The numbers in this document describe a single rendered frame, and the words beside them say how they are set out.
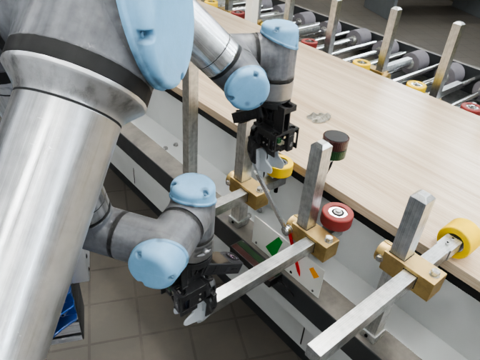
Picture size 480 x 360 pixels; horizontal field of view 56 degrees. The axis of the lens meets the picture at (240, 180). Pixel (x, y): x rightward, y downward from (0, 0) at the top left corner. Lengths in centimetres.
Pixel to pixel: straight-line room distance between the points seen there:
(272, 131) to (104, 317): 133
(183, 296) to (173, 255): 20
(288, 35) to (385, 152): 68
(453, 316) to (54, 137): 111
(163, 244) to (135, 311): 142
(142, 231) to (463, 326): 88
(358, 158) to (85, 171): 113
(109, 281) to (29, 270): 185
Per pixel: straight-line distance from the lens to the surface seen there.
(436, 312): 132
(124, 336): 199
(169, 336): 197
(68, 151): 35
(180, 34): 40
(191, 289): 85
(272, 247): 126
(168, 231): 67
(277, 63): 90
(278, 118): 95
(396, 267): 99
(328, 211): 116
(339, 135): 106
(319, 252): 112
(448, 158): 153
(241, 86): 74
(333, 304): 122
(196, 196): 70
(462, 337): 132
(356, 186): 127
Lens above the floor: 161
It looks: 35 degrees down
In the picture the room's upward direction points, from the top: 5 degrees clockwise
